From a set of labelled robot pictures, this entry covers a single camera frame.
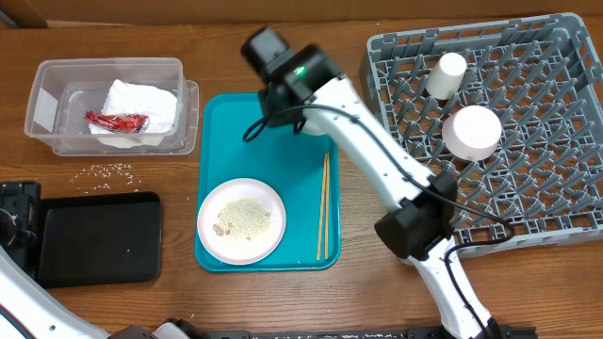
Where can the grey dishwasher rack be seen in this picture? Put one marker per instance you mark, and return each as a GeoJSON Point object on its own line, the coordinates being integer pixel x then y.
{"type": "Point", "coordinates": [543, 78]}

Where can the black waste tray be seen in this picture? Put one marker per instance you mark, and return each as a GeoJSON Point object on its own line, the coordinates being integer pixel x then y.
{"type": "Point", "coordinates": [100, 239]}

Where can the spilled rice grains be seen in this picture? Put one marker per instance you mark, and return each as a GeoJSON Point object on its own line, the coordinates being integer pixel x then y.
{"type": "Point", "coordinates": [105, 178]}

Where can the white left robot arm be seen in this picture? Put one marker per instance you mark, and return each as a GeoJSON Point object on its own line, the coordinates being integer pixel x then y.
{"type": "Point", "coordinates": [210, 53]}

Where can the grey-green small saucer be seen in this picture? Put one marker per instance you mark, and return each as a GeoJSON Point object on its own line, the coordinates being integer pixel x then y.
{"type": "Point", "coordinates": [313, 128]}

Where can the clear plastic bin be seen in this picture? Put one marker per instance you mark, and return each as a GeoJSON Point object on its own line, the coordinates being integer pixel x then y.
{"type": "Point", "coordinates": [65, 89]}

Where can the pink small bowl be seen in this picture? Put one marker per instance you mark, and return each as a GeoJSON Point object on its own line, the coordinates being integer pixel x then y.
{"type": "Point", "coordinates": [472, 133]}

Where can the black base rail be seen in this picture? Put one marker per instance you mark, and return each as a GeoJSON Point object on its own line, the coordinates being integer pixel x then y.
{"type": "Point", "coordinates": [411, 333]}

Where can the white paper cup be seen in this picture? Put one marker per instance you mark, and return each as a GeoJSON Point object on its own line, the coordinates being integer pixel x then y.
{"type": "Point", "coordinates": [446, 76]}

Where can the wooden chopstick left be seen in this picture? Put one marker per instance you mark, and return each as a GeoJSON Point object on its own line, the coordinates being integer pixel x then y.
{"type": "Point", "coordinates": [321, 209]}

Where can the pink plate with rice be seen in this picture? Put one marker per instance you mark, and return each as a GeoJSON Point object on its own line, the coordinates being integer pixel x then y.
{"type": "Point", "coordinates": [241, 221]}

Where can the teal plastic tray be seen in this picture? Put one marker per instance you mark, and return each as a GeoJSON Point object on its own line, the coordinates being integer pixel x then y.
{"type": "Point", "coordinates": [290, 164]}

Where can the red snack wrapper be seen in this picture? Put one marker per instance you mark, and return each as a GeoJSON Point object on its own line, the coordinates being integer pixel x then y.
{"type": "Point", "coordinates": [118, 123]}

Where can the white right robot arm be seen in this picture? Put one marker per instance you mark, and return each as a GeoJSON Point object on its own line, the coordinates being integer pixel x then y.
{"type": "Point", "coordinates": [308, 87]}

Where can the white napkin in bin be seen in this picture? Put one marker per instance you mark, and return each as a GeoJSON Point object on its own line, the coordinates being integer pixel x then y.
{"type": "Point", "coordinates": [158, 105]}

